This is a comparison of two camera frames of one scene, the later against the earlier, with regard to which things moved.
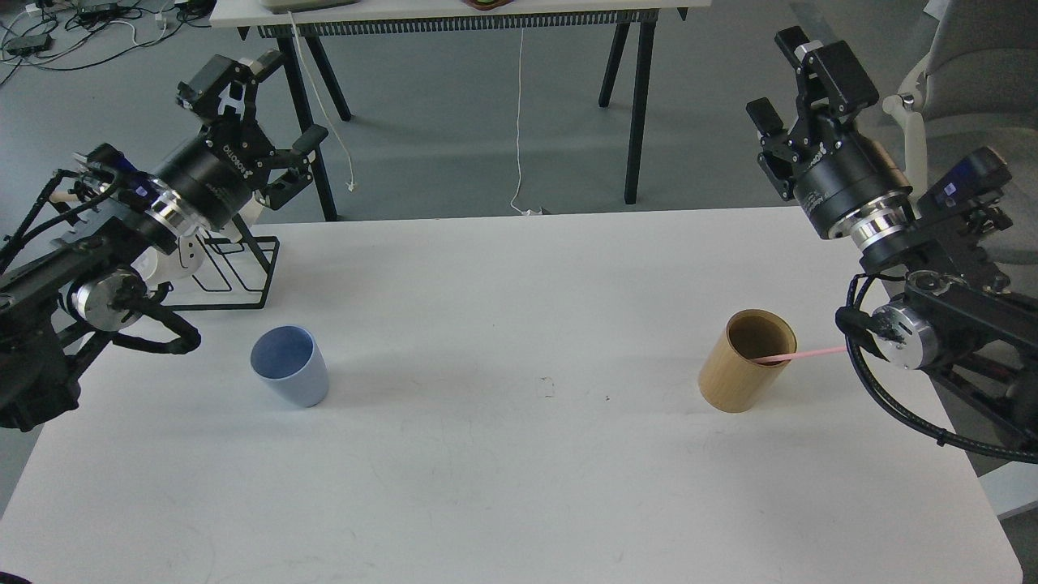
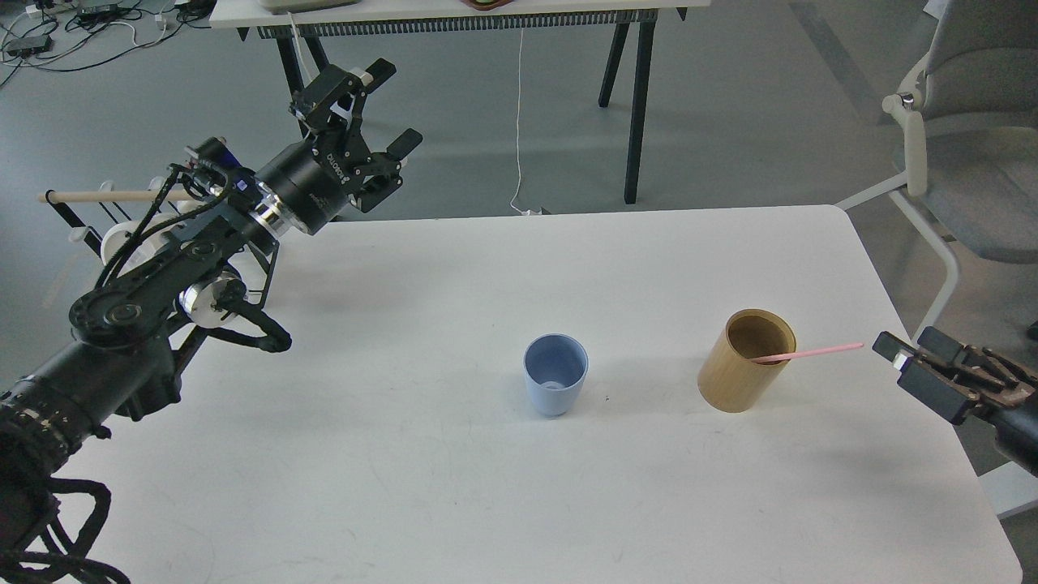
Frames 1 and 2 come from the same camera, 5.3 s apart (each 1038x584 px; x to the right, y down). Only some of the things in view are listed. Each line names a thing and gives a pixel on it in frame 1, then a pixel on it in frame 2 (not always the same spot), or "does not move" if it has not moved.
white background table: (292, 23) does not move
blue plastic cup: (290, 358) -> (556, 364)
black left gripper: (210, 180) -> (310, 186)
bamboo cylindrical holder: (730, 381) does not move
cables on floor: (58, 35) does not move
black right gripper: (834, 172) -> (976, 377)
